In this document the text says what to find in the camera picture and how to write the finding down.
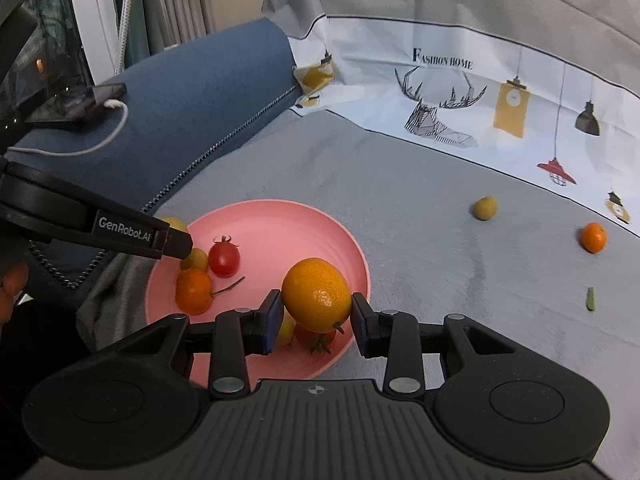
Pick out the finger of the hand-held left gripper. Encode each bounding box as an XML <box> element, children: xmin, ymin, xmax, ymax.
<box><xmin>159</xmin><ymin>225</ymin><xmax>194</xmax><ymax>261</ymax></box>

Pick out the pink plate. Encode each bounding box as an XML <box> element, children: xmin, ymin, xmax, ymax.
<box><xmin>145</xmin><ymin>200</ymin><xmax>372</xmax><ymax>390</ymax></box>

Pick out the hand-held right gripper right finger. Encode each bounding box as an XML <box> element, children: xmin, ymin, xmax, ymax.
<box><xmin>351</xmin><ymin>292</ymin><xmax>538</xmax><ymax>396</ymax></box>

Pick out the black and white braided cord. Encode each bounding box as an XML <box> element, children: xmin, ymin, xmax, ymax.
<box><xmin>114</xmin><ymin>0</ymin><xmax>137</xmax><ymax>75</ymax></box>

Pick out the white charging cable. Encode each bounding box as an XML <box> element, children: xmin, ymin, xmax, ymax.
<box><xmin>6</xmin><ymin>99</ymin><xmax>130</xmax><ymax>157</ymax></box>

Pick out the grey printed bedsheet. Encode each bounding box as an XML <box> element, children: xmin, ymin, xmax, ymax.
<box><xmin>75</xmin><ymin>0</ymin><xmax>640</xmax><ymax>480</ymax></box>

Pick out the black smartphone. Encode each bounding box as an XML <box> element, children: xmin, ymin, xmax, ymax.
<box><xmin>24</xmin><ymin>83</ymin><xmax>127</xmax><ymax>126</ymax></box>

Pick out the red cherry tomato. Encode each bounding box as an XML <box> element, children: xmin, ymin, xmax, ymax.
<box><xmin>294</xmin><ymin>324</ymin><xmax>337</xmax><ymax>356</ymax></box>
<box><xmin>208</xmin><ymin>235</ymin><xmax>241</xmax><ymax>278</ymax></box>

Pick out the grey curtain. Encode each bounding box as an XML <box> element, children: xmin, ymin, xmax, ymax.
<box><xmin>125</xmin><ymin>0</ymin><xmax>217</xmax><ymax>69</ymax></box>

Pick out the yellow-green cherry tomato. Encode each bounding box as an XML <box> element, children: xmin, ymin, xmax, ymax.
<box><xmin>180</xmin><ymin>248</ymin><xmax>209</xmax><ymax>272</ymax></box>
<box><xmin>473</xmin><ymin>196</ymin><xmax>498</xmax><ymax>222</ymax></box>
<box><xmin>157</xmin><ymin>216</ymin><xmax>190</xmax><ymax>235</ymax></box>
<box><xmin>276</xmin><ymin>310</ymin><xmax>297</xmax><ymax>348</ymax></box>

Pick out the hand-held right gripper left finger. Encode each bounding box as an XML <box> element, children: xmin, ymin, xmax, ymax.
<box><xmin>95</xmin><ymin>289</ymin><xmax>285</xmax><ymax>397</ymax></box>

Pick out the orange kumquat with stem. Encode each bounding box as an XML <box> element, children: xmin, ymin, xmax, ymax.
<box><xmin>175</xmin><ymin>267</ymin><xmax>246</xmax><ymax>316</ymax></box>

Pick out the person's left hand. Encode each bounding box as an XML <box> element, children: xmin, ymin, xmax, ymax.
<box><xmin>0</xmin><ymin>262</ymin><xmax>30</xmax><ymax>328</ymax></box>

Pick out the blue fabric sofa armrest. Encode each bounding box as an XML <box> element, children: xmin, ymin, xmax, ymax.
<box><xmin>0</xmin><ymin>18</ymin><xmax>301</xmax><ymax>291</ymax></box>

